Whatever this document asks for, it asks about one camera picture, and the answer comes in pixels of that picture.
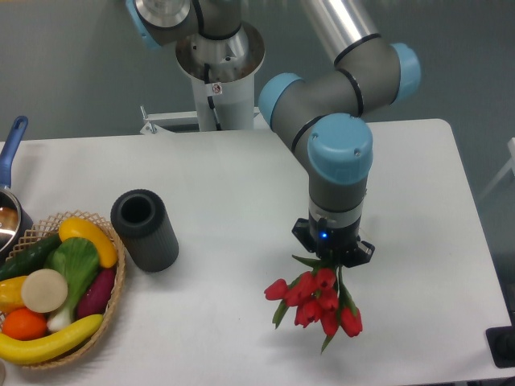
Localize black device at edge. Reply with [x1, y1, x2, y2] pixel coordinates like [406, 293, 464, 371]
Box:
[485, 326, 514, 368]

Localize red tulip bouquet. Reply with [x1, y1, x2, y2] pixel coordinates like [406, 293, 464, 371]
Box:
[264, 256, 363, 351]

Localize woven wicker basket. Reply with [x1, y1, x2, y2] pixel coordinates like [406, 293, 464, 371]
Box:
[1, 211, 126, 368]

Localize green bok choy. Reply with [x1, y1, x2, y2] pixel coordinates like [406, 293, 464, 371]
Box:
[43, 237, 100, 333]

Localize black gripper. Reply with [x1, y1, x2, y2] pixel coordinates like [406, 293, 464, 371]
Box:
[292, 216, 375, 268]

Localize yellow bell pepper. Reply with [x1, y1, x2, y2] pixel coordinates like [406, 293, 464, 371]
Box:
[0, 276, 27, 314]

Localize blue handled saucepan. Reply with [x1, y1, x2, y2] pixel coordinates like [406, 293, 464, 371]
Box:
[1, 116, 33, 264]

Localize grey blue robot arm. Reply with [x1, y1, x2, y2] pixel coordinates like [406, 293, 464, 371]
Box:
[126, 1, 421, 268]

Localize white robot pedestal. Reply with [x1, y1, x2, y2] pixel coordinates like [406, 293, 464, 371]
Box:
[140, 22, 265, 133]

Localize yellow banana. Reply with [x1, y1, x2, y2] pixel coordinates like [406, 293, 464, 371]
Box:
[1, 314, 104, 365]

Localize dark grey ribbed vase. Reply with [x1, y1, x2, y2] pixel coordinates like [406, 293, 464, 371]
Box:
[110, 189, 179, 273]

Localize white frame at right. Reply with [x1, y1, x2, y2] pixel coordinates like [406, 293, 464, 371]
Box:
[479, 138, 515, 202]

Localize orange fruit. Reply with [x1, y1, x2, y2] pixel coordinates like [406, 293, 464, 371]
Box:
[2, 308, 47, 341]

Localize purple sweet potato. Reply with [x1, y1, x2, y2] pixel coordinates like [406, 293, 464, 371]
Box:
[76, 269, 116, 319]

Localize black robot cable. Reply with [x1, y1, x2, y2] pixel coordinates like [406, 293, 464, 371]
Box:
[202, 63, 223, 132]

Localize beige round disc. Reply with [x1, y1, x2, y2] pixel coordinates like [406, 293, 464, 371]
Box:
[21, 269, 68, 314]

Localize green cucumber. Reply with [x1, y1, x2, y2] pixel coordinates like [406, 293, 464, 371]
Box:
[1, 234, 61, 281]

